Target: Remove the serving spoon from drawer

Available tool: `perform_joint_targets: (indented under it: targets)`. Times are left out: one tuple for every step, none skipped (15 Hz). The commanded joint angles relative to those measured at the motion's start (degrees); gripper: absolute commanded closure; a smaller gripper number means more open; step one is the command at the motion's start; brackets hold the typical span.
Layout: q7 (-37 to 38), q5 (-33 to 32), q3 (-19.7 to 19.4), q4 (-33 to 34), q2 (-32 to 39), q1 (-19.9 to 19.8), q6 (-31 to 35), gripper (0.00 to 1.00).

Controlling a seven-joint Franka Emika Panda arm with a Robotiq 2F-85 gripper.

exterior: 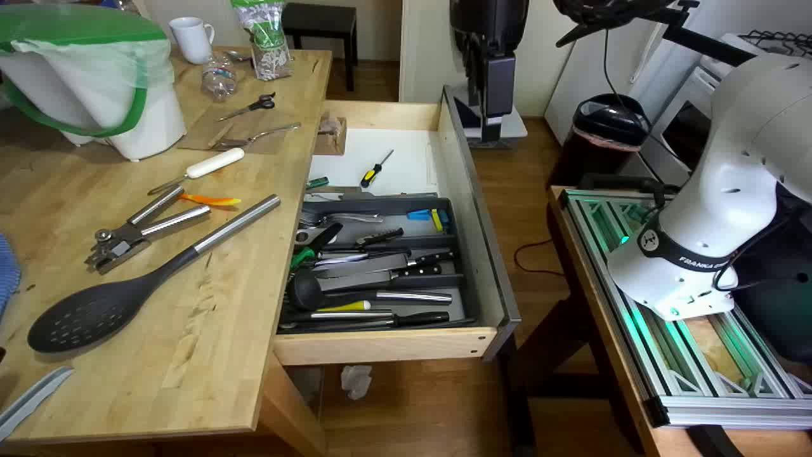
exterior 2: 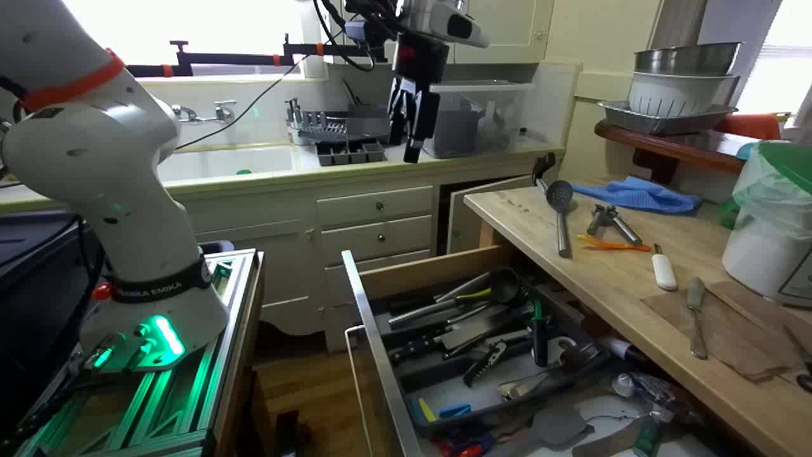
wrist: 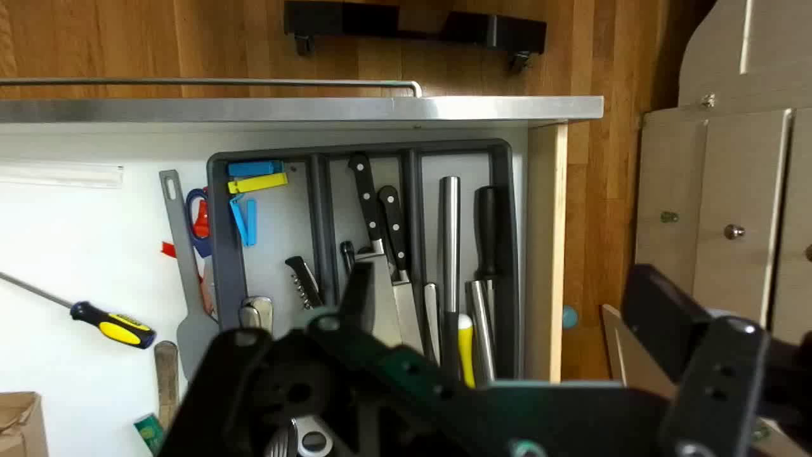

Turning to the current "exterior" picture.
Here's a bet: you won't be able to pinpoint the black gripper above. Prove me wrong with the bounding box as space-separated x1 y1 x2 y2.
479 52 521 145

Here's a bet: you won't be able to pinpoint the wooden drawer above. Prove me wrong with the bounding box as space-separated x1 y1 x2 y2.
272 85 522 368

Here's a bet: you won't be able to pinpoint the grey device on platform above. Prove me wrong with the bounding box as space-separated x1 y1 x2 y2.
444 82 531 145

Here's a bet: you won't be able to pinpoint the black hanging bag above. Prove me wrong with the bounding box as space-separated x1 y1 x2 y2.
451 0 534 63

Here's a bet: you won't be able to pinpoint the blue and yellow utensil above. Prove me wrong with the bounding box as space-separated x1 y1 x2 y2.
404 205 448 237

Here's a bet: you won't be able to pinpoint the black round appliance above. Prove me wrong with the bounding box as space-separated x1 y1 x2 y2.
569 92 656 186

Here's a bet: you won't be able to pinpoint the yellow and black screwdriver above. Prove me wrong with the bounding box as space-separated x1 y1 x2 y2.
357 148 396 191

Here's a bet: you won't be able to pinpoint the grey cutlery tray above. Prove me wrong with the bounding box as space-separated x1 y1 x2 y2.
278 191 478 335

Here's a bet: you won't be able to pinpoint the small wooden block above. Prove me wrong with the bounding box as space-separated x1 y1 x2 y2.
312 111 350 157

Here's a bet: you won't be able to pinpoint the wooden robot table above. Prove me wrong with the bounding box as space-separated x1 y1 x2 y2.
510 183 812 457

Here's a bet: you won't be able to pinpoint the black stool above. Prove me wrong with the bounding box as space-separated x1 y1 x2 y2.
280 0 360 94

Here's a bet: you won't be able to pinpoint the clear plastic bag, green contents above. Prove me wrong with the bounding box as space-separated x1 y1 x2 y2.
228 0 295 85

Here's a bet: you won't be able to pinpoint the small glass jar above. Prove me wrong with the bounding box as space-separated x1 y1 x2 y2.
200 59 241 103

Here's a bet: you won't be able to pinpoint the white crumpled plastic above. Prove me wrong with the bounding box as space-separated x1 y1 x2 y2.
337 364 377 402

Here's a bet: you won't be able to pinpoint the orange peeler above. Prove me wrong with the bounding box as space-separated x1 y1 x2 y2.
179 191 243 213

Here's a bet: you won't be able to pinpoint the white mug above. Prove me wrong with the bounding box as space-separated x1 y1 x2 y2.
168 16 219 67

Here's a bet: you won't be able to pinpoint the metal can opener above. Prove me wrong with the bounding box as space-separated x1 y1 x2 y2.
85 183 213 274

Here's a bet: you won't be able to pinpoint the white bag with green trim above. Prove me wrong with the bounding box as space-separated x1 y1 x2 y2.
0 5 189 164

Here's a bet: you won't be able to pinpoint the blue cloth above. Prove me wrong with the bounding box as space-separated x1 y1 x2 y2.
0 233 24 317

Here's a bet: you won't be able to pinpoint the flat metal blade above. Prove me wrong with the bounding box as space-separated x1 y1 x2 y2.
0 364 77 444

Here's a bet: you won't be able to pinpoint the black floor cable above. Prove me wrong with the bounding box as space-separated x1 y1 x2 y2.
514 240 564 280

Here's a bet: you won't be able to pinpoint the short black-handled knife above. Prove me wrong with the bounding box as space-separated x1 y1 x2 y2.
337 252 458 280

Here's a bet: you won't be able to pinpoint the long black-handled knife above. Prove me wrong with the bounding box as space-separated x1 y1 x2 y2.
307 311 451 334

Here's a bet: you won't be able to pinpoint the yellow-handled utensil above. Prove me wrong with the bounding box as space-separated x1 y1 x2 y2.
322 298 377 316

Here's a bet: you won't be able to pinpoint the green-handled utensil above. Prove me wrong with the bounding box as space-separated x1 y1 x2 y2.
290 244 321 274

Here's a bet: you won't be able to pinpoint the black-handled scissors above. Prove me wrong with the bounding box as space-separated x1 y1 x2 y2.
224 92 280 123

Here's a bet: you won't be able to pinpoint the white-handled knife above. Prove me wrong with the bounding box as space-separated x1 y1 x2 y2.
148 145 250 199

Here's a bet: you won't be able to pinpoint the aluminium frame base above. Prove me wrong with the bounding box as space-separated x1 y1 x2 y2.
562 186 812 429

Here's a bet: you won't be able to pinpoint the black slotted spoon, metal handle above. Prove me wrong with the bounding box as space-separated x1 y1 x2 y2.
26 194 284 355

